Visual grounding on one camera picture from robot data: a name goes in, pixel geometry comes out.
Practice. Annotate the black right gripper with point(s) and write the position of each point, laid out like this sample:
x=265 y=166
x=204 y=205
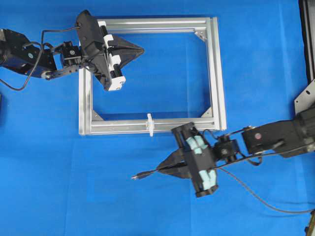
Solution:
x=198 y=156

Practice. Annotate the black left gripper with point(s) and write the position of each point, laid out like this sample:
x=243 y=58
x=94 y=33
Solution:
x=95 y=44

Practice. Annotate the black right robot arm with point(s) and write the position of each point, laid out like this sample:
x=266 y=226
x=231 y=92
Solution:
x=287 y=138

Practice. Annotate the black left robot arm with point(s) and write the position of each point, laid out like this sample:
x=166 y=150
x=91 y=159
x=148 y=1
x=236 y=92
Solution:
x=39 y=59

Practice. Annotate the white zip tie loop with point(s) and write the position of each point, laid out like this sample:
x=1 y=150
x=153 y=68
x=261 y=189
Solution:
x=150 y=124

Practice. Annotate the blue table mat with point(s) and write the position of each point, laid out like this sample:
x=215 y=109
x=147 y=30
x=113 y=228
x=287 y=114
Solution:
x=55 y=182

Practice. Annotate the aluminium extrusion frame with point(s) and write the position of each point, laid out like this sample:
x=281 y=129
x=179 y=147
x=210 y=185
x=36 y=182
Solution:
x=178 y=79

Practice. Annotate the black metal stand frame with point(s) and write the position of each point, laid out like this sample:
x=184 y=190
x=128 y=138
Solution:
x=307 y=15

